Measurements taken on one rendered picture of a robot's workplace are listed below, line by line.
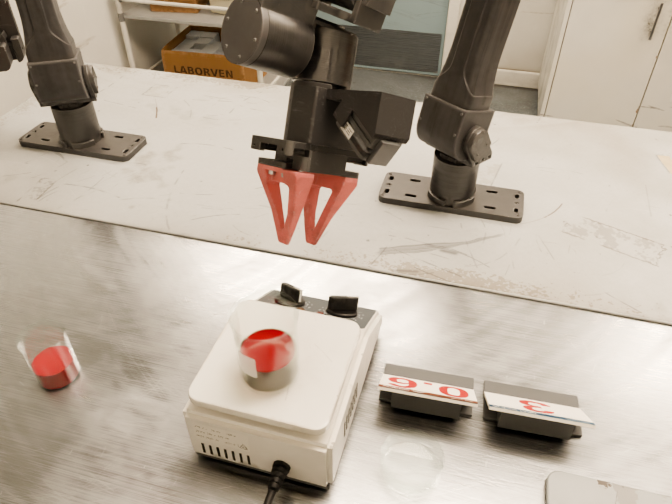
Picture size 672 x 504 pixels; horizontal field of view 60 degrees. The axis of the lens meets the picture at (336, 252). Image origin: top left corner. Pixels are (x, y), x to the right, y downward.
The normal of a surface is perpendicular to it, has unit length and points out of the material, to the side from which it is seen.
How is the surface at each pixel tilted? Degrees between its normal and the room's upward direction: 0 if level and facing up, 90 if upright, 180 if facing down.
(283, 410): 0
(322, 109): 74
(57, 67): 85
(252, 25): 64
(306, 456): 90
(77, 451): 0
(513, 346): 0
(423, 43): 90
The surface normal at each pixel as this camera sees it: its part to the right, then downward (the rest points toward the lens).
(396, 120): 0.65, 0.24
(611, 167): 0.00, -0.77
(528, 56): -0.26, 0.62
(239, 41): -0.70, 0.02
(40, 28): 0.27, 0.54
